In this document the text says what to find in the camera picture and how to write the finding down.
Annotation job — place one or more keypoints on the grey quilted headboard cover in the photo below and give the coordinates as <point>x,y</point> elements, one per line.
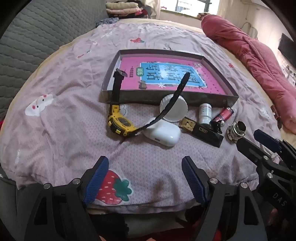
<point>34,34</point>

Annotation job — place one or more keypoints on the pink and blue book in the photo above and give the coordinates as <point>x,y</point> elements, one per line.
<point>131,76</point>

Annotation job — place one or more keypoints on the small white bottle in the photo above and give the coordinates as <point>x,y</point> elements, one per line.
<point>205,113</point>

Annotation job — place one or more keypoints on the pink printed bedsheet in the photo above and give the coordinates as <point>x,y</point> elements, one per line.
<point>69,92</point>

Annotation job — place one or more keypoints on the yellow and black wristwatch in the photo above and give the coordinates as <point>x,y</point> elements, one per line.
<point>120,122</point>

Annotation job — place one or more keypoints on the white ribbed plastic lid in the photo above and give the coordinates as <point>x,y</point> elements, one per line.
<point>175,111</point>

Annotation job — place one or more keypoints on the red lighter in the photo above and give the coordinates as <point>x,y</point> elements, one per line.
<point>223,114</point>

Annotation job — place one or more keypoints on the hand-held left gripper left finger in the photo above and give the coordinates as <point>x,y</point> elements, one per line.
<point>98,178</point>

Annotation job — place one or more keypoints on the small glass perfume bottle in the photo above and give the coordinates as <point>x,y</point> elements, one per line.
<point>235,132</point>

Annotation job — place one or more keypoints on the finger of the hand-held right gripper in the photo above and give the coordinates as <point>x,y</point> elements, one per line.
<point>266,139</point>
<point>248,148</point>

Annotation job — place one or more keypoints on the grey shallow cardboard box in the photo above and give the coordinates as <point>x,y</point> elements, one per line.
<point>143,97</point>

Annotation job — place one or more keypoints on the black television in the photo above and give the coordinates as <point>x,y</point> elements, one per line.
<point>288,47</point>

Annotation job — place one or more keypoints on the pink quilt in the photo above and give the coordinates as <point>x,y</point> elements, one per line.
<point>254,58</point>

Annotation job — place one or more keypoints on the pile of folded clothes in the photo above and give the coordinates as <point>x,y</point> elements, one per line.
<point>122,8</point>

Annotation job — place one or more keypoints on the dark patterned cloth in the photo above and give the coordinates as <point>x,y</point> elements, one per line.
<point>105,22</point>

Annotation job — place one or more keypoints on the white earbuds case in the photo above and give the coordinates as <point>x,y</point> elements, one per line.
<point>164,133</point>

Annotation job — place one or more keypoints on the window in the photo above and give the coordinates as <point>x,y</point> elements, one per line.
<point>196,5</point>

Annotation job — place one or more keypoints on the black and gold lipstick tube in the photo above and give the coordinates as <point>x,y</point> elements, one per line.
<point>208,136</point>

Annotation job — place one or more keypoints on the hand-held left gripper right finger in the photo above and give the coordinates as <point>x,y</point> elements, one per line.
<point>194,180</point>

